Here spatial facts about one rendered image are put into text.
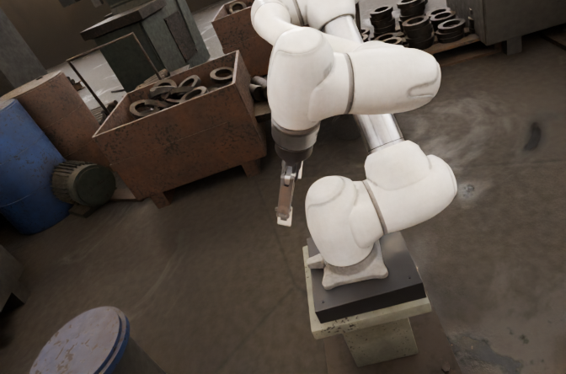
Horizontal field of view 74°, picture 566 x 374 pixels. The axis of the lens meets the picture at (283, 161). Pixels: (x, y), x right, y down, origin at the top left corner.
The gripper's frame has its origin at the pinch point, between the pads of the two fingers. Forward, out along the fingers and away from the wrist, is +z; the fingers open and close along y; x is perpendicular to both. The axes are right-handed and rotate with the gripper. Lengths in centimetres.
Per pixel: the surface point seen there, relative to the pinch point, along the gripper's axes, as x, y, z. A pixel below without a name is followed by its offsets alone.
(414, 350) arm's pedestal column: -44, -11, 55
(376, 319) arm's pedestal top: -27.1, -12.9, 30.0
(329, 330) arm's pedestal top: -15.5, -16.9, 34.2
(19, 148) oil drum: 204, 88, 129
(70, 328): 66, -26, 60
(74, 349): 59, -32, 55
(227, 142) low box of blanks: 53, 98, 97
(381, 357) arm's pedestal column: -35, -14, 58
